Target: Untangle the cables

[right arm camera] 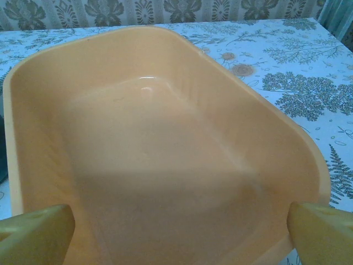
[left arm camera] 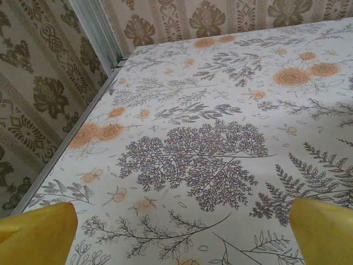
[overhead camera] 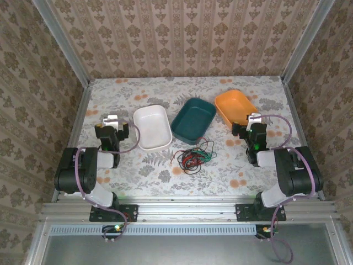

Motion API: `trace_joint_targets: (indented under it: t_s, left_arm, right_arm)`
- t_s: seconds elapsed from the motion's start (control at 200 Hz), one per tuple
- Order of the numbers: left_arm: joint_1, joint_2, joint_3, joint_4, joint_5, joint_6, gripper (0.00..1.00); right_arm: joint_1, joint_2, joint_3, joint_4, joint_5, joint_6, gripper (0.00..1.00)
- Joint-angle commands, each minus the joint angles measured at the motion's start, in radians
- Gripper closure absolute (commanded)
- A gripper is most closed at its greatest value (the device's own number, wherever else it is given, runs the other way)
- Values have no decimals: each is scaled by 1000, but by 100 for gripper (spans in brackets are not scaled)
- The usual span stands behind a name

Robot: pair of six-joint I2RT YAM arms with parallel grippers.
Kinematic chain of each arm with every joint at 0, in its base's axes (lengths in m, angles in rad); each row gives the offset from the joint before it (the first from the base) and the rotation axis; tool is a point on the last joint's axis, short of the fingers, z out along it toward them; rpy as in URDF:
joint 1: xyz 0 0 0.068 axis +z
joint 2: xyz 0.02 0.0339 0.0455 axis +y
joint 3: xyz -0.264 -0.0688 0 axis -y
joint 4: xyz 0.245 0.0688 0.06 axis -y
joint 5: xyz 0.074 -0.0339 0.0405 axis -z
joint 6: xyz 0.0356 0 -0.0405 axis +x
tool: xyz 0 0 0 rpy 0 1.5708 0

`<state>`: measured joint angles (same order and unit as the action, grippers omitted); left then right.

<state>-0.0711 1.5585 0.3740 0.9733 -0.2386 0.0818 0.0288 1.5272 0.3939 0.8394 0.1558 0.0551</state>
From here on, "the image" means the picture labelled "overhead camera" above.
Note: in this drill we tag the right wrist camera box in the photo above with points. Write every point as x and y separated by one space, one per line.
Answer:
253 118

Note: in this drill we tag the grey metal sheet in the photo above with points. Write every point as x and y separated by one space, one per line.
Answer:
179 251

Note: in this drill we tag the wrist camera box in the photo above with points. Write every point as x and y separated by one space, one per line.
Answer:
253 118
111 120

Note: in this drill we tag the white plastic bin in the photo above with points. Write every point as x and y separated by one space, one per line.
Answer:
153 127

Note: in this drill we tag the orange plastic bin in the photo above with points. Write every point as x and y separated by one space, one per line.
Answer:
234 105

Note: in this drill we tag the small controller board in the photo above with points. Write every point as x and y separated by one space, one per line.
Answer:
260 233
109 230

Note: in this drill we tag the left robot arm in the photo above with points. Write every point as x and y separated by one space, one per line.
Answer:
74 171

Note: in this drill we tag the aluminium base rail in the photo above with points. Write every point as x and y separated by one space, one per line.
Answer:
187 211

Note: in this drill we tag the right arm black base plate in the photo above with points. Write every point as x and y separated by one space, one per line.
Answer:
244 212

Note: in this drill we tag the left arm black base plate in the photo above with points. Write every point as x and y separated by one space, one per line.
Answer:
129 212

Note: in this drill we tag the floral table cloth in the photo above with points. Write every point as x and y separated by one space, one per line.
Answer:
165 88

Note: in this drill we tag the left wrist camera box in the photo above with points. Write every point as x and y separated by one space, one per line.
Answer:
111 120

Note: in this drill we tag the teal plastic bin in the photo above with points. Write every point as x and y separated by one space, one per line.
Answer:
193 118

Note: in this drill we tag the aluminium frame post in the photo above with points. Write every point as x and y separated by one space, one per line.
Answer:
306 38
60 41

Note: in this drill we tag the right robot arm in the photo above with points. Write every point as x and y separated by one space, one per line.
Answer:
298 171

